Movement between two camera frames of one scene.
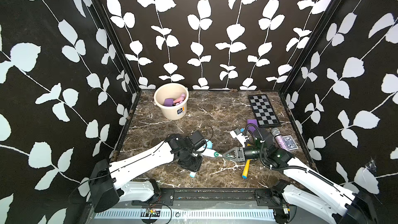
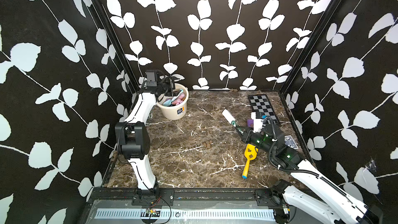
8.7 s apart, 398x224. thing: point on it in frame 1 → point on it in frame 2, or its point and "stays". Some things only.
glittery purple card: [290, 142] stays
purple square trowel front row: [180, 99] stays
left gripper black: [195, 168] → [170, 80]
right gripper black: [237, 151] → [249, 135]
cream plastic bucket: [173, 91] stays
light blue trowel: [208, 144] → [168, 102]
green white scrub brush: [211, 153] → [232, 121]
